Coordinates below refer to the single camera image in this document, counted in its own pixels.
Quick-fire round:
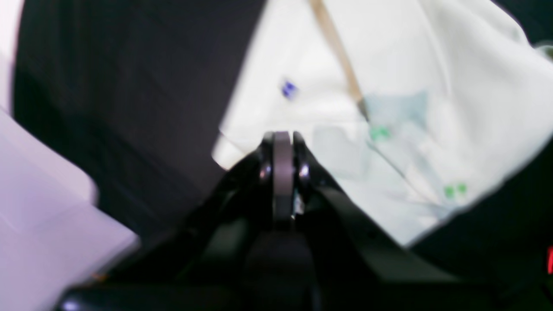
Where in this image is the black table cloth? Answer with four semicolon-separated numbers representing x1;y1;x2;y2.
13;0;552;311

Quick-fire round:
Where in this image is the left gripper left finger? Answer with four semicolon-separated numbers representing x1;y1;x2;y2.
57;132;274;311

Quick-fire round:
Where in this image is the red black bracket right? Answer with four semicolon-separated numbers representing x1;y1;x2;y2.
546;246;553;275

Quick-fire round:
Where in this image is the light green T-shirt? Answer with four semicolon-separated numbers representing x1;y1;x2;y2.
213;0;553;245

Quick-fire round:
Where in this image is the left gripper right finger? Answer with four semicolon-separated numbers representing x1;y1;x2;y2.
273;132;552;311

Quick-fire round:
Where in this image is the white bin left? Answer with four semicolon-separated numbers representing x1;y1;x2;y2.
0;0;140;311

